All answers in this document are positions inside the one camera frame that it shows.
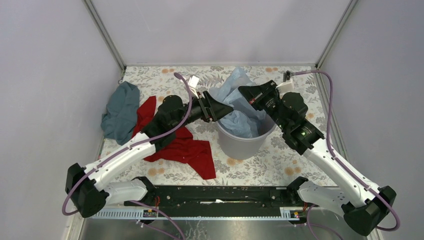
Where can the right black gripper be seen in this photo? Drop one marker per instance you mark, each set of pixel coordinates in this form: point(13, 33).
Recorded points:
point(255, 94)

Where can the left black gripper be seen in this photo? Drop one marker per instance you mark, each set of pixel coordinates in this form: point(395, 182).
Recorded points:
point(214, 110)

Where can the light blue plastic trash bag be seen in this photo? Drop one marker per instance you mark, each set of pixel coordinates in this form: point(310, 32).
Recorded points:
point(244, 121)

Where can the grey plastic trash bin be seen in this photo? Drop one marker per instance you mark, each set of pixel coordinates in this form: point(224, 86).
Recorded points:
point(240, 148)

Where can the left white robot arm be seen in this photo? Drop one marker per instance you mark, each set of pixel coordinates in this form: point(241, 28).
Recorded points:
point(90, 187)

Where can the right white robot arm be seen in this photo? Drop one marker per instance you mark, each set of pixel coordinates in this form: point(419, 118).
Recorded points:
point(362, 203)

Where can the floral patterned table mat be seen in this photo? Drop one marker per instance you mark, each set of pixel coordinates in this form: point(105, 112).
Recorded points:
point(275, 164)

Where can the red cloth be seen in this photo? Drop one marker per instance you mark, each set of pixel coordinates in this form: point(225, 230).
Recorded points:
point(183, 149)

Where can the teal grey cloth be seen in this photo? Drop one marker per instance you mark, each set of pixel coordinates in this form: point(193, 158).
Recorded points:
point(120, 118)

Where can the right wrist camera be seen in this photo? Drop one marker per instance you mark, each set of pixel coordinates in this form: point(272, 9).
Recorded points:
point(287, 85)

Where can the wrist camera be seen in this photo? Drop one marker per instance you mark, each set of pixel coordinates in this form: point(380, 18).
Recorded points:
point(192, 84)
point(287, 85)

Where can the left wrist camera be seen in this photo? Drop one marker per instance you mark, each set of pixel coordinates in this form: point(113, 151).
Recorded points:
point(192, 84)

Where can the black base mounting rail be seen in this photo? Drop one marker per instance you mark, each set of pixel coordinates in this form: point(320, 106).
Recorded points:
point(268, 196)

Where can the white slotted cable duct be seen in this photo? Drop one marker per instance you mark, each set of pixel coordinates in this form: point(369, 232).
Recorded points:
point(219, 211)

